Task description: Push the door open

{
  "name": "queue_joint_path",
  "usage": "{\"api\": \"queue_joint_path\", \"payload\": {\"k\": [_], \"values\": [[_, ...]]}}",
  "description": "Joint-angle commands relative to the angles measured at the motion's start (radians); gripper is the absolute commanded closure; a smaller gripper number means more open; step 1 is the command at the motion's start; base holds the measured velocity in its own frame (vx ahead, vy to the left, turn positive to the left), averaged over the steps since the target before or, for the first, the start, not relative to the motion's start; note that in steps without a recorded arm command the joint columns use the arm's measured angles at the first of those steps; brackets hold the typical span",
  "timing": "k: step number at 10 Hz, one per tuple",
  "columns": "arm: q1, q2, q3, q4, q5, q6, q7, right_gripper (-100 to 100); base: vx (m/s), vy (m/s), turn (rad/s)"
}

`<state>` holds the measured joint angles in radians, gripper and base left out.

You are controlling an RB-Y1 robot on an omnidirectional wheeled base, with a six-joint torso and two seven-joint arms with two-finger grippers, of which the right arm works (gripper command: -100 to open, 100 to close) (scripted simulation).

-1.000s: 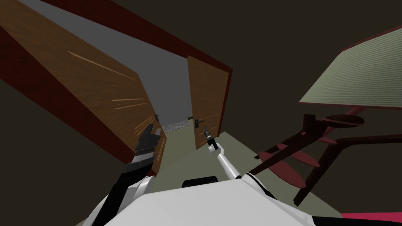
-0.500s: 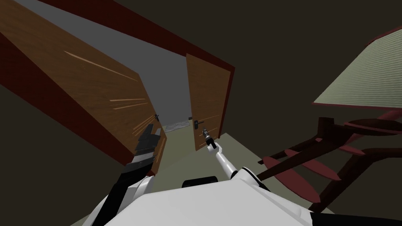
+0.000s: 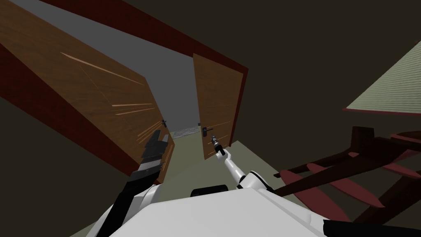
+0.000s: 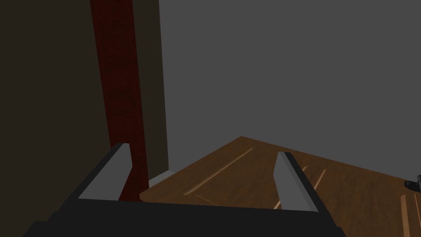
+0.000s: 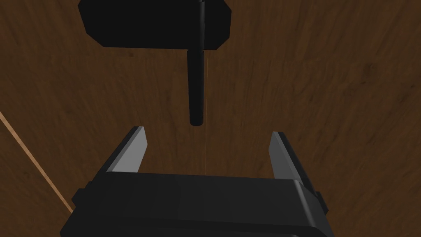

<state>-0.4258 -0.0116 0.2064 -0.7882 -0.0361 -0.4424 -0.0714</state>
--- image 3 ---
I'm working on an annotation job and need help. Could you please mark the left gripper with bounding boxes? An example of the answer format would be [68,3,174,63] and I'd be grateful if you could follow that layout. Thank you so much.
[140,130,170,164]

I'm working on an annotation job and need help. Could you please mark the narrow brown wooden door leaf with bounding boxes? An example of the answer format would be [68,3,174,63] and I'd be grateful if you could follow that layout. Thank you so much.
[192,53,244,160]

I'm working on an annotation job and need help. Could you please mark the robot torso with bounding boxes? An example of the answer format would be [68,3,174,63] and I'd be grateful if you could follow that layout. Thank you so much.
[108,184,330,237]

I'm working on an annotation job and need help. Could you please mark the large brown wooden door leaf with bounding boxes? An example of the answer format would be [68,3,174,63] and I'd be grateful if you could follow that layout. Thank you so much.
[0,0,176,185]

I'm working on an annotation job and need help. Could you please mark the dark wooden chair red slats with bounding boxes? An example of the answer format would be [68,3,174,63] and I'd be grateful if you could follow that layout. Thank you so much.
[273,126,421,237]

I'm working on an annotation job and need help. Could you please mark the pale green striped window blind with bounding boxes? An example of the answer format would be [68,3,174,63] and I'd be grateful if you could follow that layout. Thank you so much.
[342,40,421,118]

